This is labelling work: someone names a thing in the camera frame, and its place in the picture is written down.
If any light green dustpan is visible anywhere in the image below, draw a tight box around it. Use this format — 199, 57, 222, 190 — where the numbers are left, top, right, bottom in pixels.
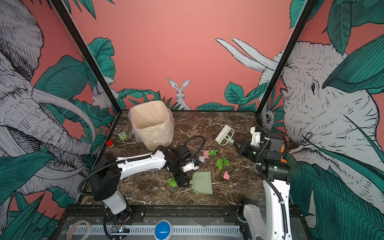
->
190, 172, 213, 195

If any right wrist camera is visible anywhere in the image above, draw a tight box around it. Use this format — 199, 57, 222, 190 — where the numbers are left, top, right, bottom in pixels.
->
250, 127, 263, 147

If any green paper scrap upper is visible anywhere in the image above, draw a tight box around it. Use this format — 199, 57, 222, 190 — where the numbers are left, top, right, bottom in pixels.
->
209, 150, 218, 156

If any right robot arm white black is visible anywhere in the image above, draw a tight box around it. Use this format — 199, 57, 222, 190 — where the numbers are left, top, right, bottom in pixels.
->
234, 129, 293, 240

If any pink paper scrap lower right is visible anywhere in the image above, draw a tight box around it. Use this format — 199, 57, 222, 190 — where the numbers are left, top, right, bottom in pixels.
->
223, 171, 230, 180

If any left black frame post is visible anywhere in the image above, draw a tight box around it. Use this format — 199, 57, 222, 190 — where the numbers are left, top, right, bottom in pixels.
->
50, 0, 123, 114

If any green paper scrap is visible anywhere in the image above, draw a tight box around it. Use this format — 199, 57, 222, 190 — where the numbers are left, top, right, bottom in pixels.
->
168, 178, 178, 188
217, 159, 224, 171
223, 158, 230, 167
209, 150, 218, 156

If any black frame post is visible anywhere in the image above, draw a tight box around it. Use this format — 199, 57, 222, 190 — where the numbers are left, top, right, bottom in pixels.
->
255, 0, 317, 117
50, 0, 123, 114

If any green paper scrap right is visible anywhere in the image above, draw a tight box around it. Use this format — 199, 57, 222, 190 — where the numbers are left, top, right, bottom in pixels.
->
223, 158, 230, 167

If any right black frame post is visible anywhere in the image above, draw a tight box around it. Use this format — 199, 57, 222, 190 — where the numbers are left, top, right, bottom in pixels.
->
255, 0, 317, 117

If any green paper scrap lower left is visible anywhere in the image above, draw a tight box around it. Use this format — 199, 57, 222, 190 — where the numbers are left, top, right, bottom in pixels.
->
168, 178, 178, 188

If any red blue toy block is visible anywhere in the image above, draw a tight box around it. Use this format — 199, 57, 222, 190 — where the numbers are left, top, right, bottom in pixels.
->
106, 140, 116, 150

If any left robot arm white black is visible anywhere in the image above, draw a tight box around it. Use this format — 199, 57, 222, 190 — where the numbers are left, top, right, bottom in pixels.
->
78, 144, 199, 216

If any light green hand brush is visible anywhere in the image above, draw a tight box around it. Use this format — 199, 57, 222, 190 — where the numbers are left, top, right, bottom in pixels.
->
215, 125, 235, 146

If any orange plush toy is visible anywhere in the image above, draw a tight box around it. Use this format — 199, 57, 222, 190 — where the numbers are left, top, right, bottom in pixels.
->
281, 144, 288, 163

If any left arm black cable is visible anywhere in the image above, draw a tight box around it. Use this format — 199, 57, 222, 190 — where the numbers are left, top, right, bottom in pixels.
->
179, 135, 206, 160

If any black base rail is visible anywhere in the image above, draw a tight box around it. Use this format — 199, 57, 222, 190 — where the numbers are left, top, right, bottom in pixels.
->
64, 204, 304, 224

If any white slotted cable duct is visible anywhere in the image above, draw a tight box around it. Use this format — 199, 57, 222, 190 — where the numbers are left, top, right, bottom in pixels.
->
66, 224, 241, 238

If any green paper scrap centre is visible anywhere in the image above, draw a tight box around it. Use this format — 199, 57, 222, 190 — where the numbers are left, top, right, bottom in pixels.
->
217, 159, 224, 171

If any small green frog toy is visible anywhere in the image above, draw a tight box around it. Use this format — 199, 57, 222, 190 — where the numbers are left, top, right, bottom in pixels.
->
118, 132, 128, 142

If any blue round button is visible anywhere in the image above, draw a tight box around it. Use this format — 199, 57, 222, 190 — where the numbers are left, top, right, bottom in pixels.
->
154, 220, 173, 240

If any beige trash bin with liner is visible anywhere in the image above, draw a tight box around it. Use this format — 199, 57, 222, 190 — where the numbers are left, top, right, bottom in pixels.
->
129, 101, 175, 151

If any coiled clear tube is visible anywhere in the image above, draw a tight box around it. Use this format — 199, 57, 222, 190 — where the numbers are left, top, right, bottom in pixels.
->
66, 220, 93, 240

